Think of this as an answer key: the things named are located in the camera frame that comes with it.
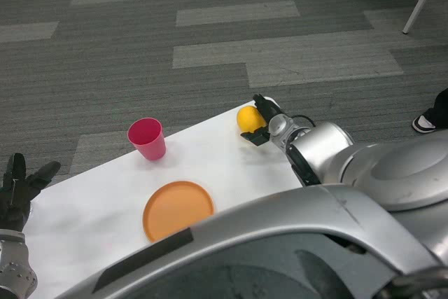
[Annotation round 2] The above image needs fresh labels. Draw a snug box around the white tablecloth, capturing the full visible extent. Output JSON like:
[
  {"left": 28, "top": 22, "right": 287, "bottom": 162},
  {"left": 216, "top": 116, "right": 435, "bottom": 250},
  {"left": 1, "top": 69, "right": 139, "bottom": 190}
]
[{"left": 20, "top": 101, "right": 305, "bottom": 299}]

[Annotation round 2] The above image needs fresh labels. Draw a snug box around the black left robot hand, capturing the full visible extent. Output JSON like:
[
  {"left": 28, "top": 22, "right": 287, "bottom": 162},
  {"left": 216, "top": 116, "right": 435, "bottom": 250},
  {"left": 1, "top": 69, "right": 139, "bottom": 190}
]
[{"left": 0, "top": 153, "right": 62, "bottom": 232}]

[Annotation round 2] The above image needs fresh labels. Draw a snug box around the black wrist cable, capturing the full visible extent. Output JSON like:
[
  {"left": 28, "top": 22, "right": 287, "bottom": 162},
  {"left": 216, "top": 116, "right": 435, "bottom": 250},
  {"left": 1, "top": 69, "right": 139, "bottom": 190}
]
[{"left": 290, "top": 114, "right": 316, "bottom": 128}]

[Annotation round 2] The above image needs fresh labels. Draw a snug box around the orange plastic plate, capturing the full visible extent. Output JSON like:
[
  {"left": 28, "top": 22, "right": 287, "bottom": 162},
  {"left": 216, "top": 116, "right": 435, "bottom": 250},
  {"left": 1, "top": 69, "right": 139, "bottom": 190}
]
[{"left": 142, "top": 181, "right": 216, "bottom": 243}]

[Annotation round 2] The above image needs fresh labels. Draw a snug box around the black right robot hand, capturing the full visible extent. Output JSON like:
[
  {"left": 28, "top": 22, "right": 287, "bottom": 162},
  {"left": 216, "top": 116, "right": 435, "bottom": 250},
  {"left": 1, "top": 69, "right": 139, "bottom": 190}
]
[{"left": 239, "top": 93, "right": 288, "bottom": 147}]

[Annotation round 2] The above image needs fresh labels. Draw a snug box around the yellow lemon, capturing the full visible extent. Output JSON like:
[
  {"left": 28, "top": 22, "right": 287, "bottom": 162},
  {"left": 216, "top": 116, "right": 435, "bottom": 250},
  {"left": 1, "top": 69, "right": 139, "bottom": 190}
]
[{"left": 237, "top": 105, "right": 267, "bottom": 133}]

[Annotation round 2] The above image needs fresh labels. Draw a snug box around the pink plastic cup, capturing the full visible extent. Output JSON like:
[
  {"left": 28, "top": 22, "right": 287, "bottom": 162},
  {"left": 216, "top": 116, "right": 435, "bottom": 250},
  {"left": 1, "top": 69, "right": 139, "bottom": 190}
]
[{"left": 127, "top": 118, "right": 167, "bottom": 162}]

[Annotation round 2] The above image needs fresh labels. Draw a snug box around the silver robot chest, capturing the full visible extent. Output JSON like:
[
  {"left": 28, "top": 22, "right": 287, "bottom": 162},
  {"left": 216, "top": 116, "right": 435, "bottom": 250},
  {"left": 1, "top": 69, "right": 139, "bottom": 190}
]
[{"left": 55, "top": 183, "right": 448, "bottom": 299}]

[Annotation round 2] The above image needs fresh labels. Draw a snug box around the person's black-and-white shoe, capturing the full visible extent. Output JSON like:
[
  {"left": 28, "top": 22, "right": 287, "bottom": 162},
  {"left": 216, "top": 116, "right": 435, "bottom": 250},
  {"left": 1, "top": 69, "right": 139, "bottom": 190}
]
[{"left": 412, "top": 112, "right": 438, "bottom": 134}]

